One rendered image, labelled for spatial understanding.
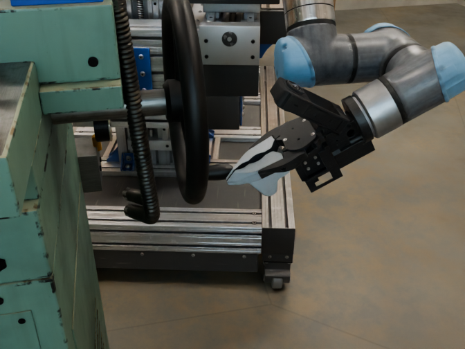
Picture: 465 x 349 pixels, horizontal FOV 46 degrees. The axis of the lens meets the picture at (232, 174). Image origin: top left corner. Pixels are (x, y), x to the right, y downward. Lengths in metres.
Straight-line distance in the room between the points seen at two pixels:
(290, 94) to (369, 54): 0.18
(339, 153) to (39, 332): 0.46
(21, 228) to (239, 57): 0.78
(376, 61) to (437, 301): 0.99
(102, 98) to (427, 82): 0.42
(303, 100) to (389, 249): 1.18
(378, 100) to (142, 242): 0.94
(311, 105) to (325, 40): 0.13
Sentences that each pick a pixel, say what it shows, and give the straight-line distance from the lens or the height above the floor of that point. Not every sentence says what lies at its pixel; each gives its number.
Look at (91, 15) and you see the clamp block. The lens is 0.66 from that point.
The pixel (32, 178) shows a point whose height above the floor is 0.83.
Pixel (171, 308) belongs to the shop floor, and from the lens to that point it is 1.59.
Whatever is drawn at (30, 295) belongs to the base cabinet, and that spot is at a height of 0.69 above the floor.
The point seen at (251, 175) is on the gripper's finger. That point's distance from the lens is 0.77.
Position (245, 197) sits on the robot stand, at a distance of 1.64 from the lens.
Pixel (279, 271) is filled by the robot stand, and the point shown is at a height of 0.07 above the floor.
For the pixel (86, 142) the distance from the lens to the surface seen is 1.10.
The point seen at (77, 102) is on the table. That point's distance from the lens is 0.67.
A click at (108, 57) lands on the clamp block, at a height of 0.90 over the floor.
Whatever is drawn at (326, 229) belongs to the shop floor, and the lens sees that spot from 1.88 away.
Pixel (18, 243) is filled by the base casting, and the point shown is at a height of 0.76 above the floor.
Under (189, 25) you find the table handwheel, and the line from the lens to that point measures 0.66.
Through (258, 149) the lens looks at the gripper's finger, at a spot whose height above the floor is 0.73.
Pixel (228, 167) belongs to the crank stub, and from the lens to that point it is 0.81.
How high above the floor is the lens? 1.11
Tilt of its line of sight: 31 degrees down
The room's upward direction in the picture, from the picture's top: straight up
